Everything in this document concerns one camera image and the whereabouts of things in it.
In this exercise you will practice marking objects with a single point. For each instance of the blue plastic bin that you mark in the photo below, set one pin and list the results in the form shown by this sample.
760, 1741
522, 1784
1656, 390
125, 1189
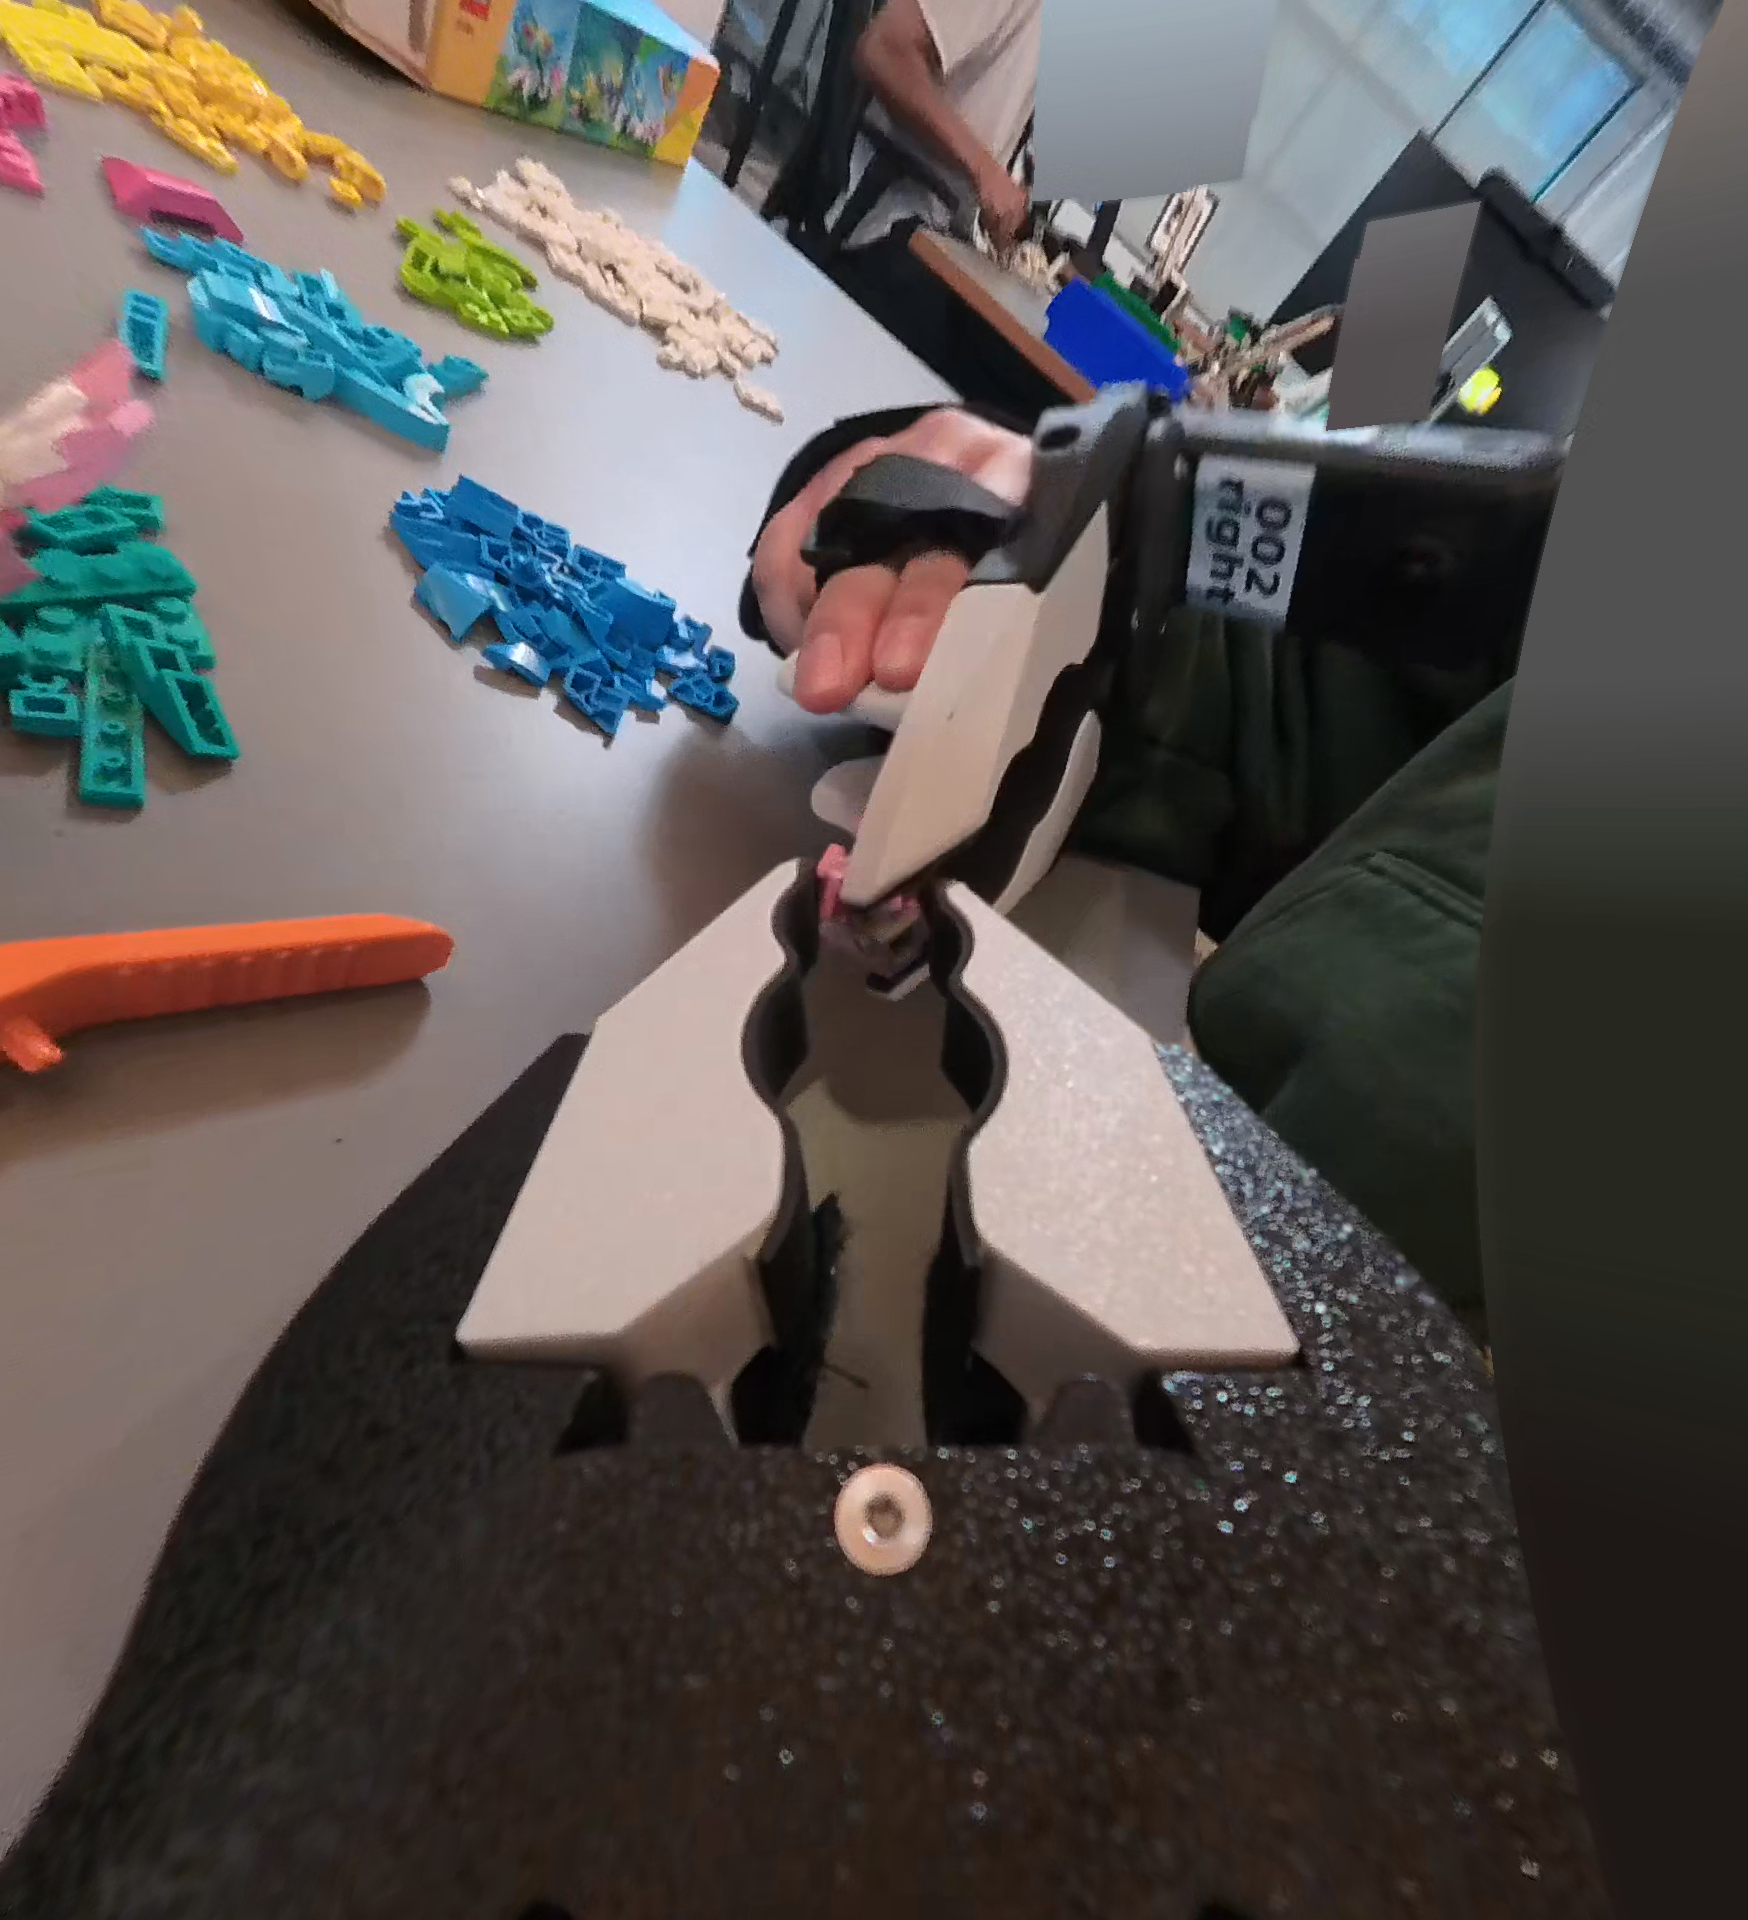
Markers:
1114, 343

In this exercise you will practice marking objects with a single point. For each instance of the person's green hoodie torso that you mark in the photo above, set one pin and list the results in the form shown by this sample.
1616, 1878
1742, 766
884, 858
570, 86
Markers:
1353, 1021

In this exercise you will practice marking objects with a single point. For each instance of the magenta lego wedge plate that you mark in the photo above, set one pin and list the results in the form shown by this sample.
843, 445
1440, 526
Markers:
170, 199

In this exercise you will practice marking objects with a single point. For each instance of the single light blue lego plate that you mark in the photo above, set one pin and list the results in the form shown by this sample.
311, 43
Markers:
144, 334

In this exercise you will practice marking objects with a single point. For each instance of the pile of yellow lego pieces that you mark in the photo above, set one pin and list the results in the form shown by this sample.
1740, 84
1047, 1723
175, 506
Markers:
170, 75

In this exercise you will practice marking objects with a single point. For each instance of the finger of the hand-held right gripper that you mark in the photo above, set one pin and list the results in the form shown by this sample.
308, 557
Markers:
1062, 794
964, 706

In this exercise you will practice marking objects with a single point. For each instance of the pile of lime green lego pieces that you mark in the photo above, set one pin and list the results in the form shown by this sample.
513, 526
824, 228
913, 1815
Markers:
469, 279

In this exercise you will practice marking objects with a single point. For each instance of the black office chair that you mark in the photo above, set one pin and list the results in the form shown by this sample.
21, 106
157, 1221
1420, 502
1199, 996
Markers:
799, 106

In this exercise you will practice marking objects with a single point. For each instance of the person's right hand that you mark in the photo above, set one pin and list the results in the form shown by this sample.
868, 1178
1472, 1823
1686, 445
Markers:
858, 632

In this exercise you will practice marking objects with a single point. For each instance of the brown background table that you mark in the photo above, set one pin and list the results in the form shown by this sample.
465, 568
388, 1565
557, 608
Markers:
988, 294

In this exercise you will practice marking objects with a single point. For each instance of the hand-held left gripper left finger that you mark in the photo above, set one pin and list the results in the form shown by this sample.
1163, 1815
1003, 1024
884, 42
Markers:
634, 1171

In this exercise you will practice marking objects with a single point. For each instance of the person's right forearm green sleeve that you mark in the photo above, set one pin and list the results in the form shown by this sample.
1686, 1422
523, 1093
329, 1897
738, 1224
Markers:
1265, 751

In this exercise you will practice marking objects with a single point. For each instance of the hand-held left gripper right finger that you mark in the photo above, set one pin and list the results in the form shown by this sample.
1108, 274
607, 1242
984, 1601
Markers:
1114, 1199

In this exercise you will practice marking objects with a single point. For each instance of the pile of white lego pieces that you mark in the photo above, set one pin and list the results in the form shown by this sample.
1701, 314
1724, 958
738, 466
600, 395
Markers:
634, 279

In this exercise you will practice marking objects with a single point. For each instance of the colourful lego set box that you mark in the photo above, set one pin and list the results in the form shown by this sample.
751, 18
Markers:
575, 67

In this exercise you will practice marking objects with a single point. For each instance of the black desk partition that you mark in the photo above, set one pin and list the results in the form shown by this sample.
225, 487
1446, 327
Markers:
1535, 284

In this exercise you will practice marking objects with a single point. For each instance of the pink and white lego build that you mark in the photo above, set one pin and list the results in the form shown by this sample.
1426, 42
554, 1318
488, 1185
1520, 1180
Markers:
18, 466

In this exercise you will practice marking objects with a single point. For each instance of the pile of light blue lego pieces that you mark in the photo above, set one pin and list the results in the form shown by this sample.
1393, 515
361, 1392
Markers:
304, 337

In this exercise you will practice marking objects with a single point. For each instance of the small pink lego assembly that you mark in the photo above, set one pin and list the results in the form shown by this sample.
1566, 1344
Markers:
867, 924

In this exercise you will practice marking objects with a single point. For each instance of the orange lego brick separator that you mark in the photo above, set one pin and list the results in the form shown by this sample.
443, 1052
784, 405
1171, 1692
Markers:
170, 967

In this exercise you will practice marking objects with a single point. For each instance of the brown lego structure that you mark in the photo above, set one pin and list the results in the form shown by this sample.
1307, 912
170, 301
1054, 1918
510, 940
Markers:
1265, 361

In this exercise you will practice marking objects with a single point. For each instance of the pile of teal lego pieces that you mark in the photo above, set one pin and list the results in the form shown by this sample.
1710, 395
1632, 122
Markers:
94, 632

